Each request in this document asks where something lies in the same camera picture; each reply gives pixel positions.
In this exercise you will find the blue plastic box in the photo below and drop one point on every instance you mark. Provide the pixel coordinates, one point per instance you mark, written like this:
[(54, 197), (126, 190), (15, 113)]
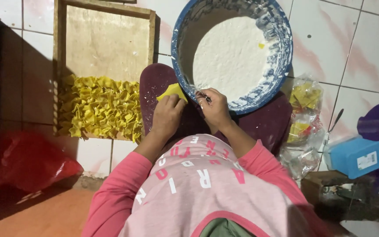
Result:
[(355, 157)]

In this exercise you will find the small metal spoon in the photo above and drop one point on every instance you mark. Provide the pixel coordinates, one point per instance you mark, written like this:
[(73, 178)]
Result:
[(206, 97)]

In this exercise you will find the person's right fingers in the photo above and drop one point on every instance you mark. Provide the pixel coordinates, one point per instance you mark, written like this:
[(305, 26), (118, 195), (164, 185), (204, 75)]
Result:
[(205, 98)]

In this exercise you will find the person's right hand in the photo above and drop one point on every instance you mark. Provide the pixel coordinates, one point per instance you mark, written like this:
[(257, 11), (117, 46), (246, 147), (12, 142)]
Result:
[(215, 108)]

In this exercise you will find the clear plastic bag of wrappers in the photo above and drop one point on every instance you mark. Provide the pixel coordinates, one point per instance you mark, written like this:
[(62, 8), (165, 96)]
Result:
[(303, 125)]

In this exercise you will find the white filling paste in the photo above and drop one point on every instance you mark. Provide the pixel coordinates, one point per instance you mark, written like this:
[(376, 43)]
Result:
[(230, 57)]

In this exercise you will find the person's maroon trousers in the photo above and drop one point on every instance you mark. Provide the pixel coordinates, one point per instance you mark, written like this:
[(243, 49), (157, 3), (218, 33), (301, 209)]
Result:
[(265, 121)]

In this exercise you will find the person's left fingers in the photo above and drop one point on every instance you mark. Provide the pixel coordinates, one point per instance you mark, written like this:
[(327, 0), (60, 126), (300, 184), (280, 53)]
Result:
[(173, 101)]

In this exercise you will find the yellow dumpling wrapper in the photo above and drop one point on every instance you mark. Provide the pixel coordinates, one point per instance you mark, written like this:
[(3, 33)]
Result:
[(172, 92)]

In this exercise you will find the pile of folded yellow dumplings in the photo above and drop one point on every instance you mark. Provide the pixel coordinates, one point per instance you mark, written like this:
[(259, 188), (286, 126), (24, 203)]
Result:
[(100, 107)]

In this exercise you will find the person's left hand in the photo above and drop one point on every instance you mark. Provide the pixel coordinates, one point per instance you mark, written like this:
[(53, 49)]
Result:
[(167, 116)]

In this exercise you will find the red plastic bag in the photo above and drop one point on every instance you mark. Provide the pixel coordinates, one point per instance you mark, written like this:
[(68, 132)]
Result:
[(31, 161)]

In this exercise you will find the blue basin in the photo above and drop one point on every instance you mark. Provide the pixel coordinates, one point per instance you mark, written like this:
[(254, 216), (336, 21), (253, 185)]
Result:
[(285, 49)]

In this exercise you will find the wooden tray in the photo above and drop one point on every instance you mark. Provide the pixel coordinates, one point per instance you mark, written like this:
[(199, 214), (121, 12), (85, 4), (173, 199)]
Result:
[(104, 46)]

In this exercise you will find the person's pink shirt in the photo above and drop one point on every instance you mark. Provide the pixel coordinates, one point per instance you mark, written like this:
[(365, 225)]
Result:
[(189, 191)]

